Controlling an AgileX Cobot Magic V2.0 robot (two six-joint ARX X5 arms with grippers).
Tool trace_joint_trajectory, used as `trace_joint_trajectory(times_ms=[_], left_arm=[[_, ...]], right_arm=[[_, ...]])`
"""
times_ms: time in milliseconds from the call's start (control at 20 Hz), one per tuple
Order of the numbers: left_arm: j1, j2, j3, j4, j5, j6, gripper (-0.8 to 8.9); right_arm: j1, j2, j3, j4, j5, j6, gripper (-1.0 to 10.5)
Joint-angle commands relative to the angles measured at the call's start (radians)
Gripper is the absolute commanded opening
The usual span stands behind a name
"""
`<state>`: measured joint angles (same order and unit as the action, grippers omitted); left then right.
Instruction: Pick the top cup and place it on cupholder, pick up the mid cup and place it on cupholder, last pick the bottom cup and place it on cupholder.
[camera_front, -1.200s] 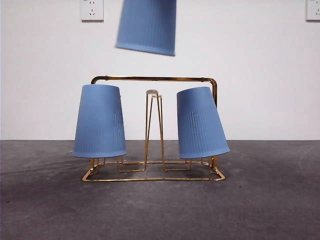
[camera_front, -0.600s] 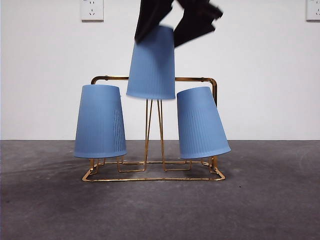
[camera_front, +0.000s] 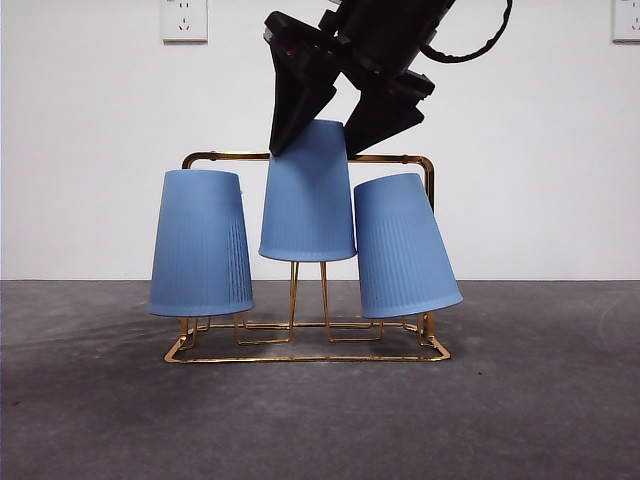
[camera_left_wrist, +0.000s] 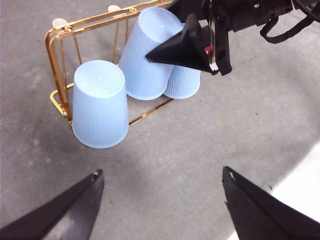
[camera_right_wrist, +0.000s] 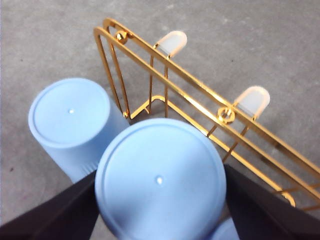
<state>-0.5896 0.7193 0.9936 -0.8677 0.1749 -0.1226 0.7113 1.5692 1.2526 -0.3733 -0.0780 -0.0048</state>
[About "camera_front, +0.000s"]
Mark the blue ribbed plastic cup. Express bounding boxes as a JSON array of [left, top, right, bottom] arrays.
[[353, 172, 464, 320], [257, 118, 359, 263], [147, 168, 257, 318]]

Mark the gold wire cup holder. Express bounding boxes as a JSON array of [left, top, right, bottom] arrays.
[[163, 151, 452, 365]]

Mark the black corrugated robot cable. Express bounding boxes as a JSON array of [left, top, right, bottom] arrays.
[[419, 0, 515, 65]]

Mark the white wall power outlet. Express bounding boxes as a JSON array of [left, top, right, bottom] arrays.
[[611, 0, 640, 44], [160, 0, 209, 45]]

